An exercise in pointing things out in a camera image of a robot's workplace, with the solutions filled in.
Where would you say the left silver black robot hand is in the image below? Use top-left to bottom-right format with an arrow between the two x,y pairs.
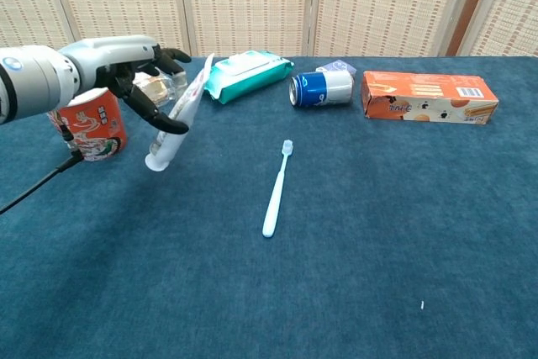
58,34 -> 193,135

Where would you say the teal wet wipes pack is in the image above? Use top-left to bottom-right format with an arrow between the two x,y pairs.
203,50 -> 295,105

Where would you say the red noodle paper cup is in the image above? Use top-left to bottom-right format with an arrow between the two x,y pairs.
46,87 -> 129,162

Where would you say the light blue toothbrush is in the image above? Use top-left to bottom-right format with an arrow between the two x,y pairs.
261,139 -> 294,239

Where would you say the beige bamboo folding screen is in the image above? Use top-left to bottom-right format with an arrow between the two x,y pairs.
457,0 -> 538,57
0,0 -> 476,59

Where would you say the blue felt table mat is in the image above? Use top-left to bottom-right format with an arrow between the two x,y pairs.
0,55 -> 538,359

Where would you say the orange biscuit box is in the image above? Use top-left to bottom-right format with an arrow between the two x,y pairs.
361,70 -> 500,126

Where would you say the blue white drink can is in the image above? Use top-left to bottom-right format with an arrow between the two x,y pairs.
287,70 -> 355,108

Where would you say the snack in clear wrapper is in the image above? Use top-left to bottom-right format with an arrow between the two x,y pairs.
132,71 -> 188,108

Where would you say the brown wooden post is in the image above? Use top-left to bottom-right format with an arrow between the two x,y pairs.
446,0 -> 499,56

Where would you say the white floral toothpaste tube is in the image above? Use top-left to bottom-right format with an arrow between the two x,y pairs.
144,52 -> 215,173

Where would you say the small purple tissue pack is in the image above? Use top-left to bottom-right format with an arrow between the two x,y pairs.
314,60 -> 357,78

